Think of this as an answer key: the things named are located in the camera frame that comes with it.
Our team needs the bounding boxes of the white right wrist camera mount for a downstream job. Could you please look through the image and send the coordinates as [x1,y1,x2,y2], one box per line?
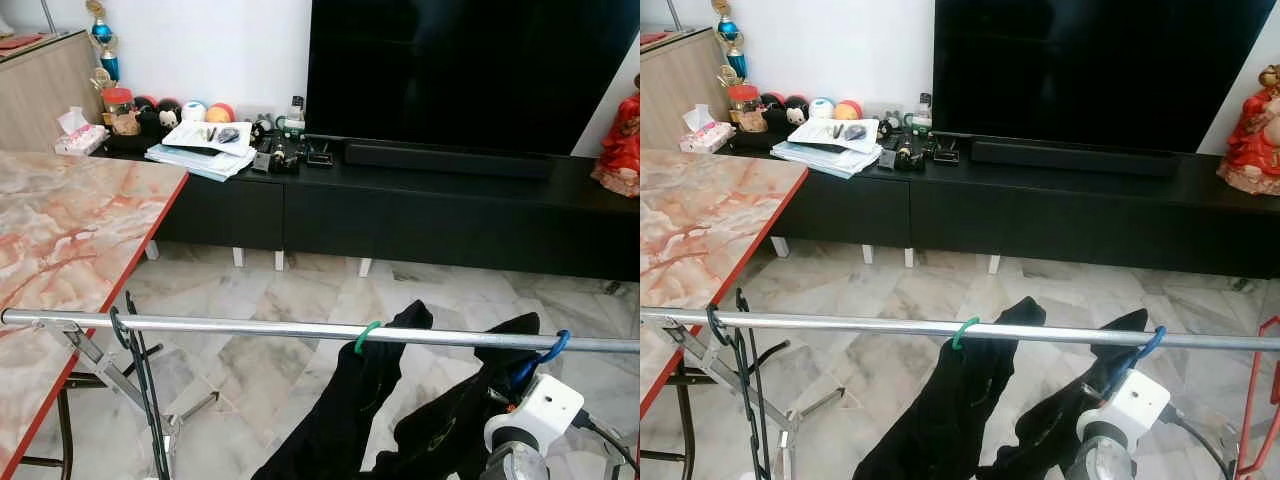
[1077,369,1172,448]
[483,374,586,457]

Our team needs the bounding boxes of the red lidded clear jar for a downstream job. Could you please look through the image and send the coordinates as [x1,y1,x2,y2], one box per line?
[727,84,767,134]
[102,86,142,137]

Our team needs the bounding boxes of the red plastic hanger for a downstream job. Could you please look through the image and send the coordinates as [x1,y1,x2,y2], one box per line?
[1234,314,1280,480]

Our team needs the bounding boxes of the plain black shirt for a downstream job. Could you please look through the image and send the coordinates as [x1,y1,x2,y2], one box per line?
[974,307,1150,480]
[378,311,542,480]

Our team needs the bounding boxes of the red seated deity statue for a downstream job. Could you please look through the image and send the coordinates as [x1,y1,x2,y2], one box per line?
[591,92,641,198]
[1216,64,1280,197]

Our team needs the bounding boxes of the pink tissue box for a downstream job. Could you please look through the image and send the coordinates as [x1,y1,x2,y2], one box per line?
[679,103,737,154]
[54,106,110,157]

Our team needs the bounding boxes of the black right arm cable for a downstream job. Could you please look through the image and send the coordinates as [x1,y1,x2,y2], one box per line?
[570,408,641,473]
[1160,404,1237,479]

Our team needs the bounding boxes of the light wood sideboard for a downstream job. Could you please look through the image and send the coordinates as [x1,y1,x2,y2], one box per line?
[640,28,733,153]
[0,30,107,154]

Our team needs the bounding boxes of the silver metal clothes rack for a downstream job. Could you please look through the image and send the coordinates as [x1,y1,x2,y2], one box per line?
[640,307,1280,480]
[0,307,641,480]

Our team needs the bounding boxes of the black soundbar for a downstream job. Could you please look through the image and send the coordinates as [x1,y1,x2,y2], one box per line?
[344,141,555,182]
[970,139,1180,180]

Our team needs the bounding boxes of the blue gold trophy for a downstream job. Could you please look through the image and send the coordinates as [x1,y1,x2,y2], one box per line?
[711,0,750,89]
[84,0,122,93]

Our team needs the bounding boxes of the marble pattern folding table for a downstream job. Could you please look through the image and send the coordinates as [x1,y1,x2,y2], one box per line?
[0,150,190,480]
[640,150,810,480]

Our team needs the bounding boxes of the blue plastic hanger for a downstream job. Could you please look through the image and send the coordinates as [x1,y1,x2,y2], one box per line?
[1098,325,1168,403]
[508,329,572,393]

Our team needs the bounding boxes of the black flat television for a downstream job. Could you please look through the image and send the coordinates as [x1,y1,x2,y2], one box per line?
[306,0,641,157]
[933,0,1280,154]

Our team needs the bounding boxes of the black wire hanger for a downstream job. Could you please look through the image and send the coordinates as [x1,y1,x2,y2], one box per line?
[108,291,173,480]
[705,289,773,480]

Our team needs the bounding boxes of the black gold desk ornament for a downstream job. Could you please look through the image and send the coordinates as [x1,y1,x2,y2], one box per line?
[893,136,928,173]
[266,138,302,175]

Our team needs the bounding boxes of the black low television console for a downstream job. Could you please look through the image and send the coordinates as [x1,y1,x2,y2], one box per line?
[95,128,641,283]
[720,128,1280,281]

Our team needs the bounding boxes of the stack of white papers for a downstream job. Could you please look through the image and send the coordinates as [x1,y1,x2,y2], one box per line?
[144,119,257,184]
[769,117,883,181]

